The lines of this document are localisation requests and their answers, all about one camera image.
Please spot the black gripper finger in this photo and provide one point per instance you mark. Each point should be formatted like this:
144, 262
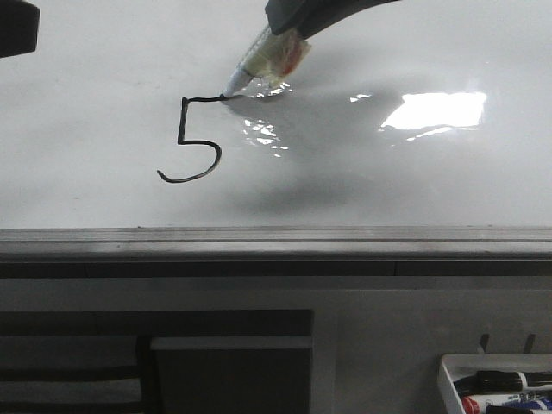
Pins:
309, 17
19, 27

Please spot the white black whiteboard marker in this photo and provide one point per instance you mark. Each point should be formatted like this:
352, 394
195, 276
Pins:
271, 58

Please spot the white whiteboard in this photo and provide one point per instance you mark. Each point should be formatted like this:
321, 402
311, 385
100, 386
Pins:
417, 129

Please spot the dark cabinet box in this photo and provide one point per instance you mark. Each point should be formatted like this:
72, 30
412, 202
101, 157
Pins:
234, 374

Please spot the left black tray hook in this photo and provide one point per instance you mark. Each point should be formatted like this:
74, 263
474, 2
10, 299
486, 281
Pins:
483, 343

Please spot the white marker tray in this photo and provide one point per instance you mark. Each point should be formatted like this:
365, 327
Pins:
454, 367

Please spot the black capped marker in tray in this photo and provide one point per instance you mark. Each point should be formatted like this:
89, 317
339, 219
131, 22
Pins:
489, 382

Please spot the red capped marker in tray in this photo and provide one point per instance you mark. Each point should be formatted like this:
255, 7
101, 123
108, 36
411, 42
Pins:
480, 403

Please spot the blue labelled marker in tray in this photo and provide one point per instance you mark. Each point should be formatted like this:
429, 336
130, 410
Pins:
504, 409

